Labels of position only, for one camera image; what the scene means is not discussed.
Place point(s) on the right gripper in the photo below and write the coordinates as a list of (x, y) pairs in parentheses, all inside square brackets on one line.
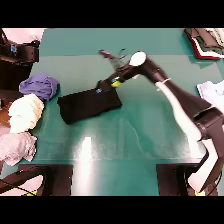
[(115, 80)]

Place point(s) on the black garment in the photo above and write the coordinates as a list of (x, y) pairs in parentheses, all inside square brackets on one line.
[(88, 105)]

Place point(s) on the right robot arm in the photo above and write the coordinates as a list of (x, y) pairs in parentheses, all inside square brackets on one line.
[(186, 100)]

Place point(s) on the purple garment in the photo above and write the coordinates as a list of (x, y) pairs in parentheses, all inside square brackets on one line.
[(40, 86)]

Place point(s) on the cream garment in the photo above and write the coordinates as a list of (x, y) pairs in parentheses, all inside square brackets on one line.
[(26, 112)]

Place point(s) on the white garment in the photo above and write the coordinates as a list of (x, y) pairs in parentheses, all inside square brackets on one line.
[(211, 93)]

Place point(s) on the pale pink garment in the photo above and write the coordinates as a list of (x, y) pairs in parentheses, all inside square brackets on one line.
[(16, 148)]

